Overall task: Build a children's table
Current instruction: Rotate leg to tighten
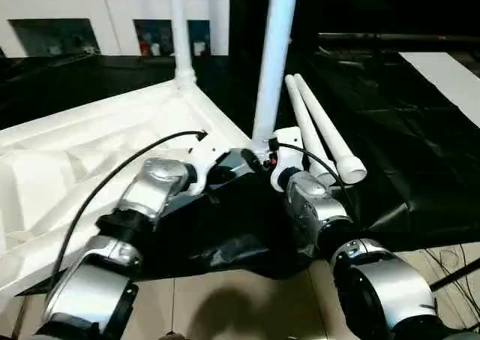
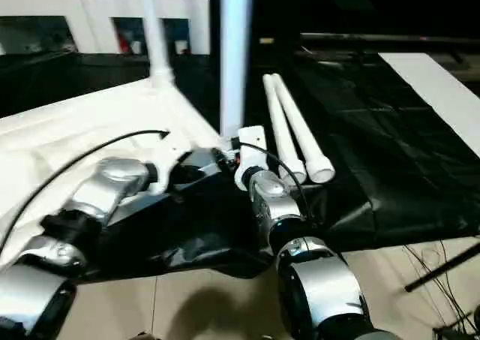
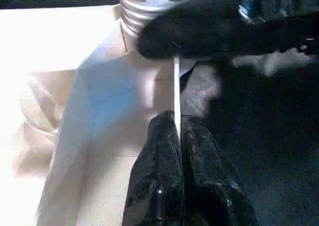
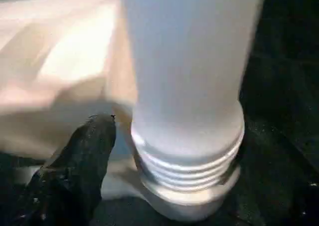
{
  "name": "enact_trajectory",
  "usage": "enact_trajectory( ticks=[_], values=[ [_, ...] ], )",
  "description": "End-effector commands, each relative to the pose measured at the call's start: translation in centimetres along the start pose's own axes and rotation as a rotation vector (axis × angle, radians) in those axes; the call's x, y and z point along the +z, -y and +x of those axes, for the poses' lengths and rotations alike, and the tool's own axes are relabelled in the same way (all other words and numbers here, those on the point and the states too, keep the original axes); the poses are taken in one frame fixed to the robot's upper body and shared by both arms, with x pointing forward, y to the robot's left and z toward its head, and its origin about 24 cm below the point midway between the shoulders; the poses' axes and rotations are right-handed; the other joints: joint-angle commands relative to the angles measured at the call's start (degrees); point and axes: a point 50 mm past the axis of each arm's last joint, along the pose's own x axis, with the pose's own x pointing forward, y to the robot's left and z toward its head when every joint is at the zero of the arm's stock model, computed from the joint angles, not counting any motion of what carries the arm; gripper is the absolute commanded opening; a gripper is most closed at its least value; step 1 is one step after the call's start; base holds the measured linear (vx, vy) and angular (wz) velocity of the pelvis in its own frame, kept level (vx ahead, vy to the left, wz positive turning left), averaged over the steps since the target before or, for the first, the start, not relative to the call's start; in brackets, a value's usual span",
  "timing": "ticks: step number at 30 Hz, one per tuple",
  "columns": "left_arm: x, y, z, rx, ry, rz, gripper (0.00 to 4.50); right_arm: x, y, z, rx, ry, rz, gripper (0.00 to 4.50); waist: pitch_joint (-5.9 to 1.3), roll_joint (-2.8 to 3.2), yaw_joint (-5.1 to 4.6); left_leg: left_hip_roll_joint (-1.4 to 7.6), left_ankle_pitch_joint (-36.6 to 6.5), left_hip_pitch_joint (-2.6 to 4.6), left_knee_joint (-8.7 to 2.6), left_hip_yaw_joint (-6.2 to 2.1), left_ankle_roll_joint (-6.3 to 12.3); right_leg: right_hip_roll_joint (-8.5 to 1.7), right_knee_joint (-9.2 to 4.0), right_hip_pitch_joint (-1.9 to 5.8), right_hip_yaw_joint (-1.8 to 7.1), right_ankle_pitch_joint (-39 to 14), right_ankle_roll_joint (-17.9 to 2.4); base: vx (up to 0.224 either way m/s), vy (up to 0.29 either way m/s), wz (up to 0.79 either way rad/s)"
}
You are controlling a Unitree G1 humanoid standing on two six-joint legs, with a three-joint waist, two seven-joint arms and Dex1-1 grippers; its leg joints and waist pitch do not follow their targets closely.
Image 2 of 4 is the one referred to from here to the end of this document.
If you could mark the white plastic table leg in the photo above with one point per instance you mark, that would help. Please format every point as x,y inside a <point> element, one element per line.
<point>236,55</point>
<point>303,130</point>
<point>155,28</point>
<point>279,122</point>

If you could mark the white plastic table top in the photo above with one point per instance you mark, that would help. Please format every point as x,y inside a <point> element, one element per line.
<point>75,130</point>

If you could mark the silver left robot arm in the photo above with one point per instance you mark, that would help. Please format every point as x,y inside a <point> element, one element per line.
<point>105,190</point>

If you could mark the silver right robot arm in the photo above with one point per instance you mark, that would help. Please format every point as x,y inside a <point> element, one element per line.
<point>322,280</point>

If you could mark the red white small bottle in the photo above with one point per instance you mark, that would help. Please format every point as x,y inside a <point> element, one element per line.
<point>123,41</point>

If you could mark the black mat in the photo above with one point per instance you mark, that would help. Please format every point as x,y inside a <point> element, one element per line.
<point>375,148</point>

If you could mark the black case with gold label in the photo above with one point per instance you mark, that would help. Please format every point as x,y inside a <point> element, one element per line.
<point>277,9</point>

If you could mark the white cabinet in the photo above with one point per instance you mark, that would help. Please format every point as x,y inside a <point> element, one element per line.
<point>93,6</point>

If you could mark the black long bar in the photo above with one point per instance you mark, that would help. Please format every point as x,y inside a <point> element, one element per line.
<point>393,38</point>

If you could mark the white flat sheet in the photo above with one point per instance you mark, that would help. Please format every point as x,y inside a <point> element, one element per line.
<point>438,88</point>

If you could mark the black stand leg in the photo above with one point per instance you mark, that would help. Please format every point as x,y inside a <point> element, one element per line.
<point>442,268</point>

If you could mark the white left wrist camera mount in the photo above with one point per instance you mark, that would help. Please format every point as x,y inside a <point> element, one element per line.
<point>165,156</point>

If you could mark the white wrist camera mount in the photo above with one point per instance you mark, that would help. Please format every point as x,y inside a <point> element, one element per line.
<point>165,156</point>
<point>251,145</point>

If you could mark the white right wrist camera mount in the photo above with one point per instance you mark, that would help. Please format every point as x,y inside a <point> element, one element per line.
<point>251,145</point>

